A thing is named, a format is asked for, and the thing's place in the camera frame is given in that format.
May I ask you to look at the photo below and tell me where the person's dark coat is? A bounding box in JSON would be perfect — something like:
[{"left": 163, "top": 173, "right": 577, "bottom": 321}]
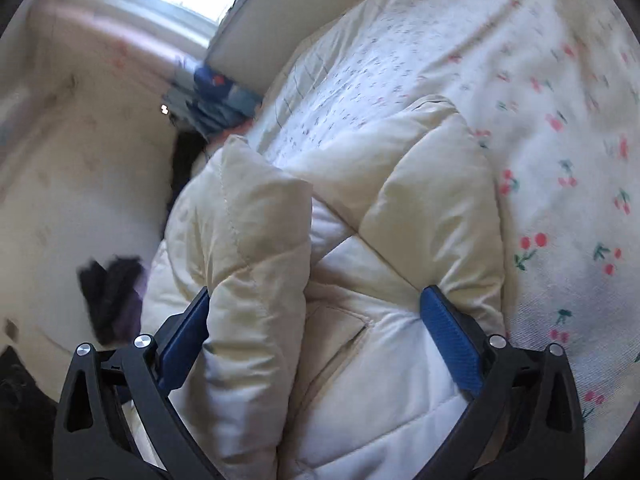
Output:
[{"left": 0, "top": 345, "right": 58, "bottom": 480}]

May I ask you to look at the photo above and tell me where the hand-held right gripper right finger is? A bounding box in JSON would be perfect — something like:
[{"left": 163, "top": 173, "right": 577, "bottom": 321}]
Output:
[{"left": 415, "top": 285, "right": 586, "bottom": 480}]

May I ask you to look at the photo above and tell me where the black puffer jacket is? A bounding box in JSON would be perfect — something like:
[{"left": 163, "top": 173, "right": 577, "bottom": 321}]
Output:
[{"left": 77, "top": 255, "right": 143, "bottom": 346}]

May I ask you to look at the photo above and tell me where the cherry print quilt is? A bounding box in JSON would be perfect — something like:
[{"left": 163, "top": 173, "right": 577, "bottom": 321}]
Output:
[{"left": 240, "top": 0, "right": 640, "bottom": 461}]

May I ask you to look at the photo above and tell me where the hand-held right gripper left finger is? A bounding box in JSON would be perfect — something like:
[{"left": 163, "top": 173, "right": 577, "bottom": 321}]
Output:
[{"left": 52, "top": 286, "right": 221, "bottom": 480}]

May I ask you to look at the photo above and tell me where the cream quilted jacket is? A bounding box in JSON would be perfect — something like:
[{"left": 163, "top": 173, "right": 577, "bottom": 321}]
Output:
[{"left": 142, "top": 94, "right": 506, "bottom": 480}]

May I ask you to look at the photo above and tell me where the black coat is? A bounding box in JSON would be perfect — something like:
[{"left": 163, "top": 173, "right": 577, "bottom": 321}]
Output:
[{"left": 167, "top": 130, "right": 211, "bottom": 211}]

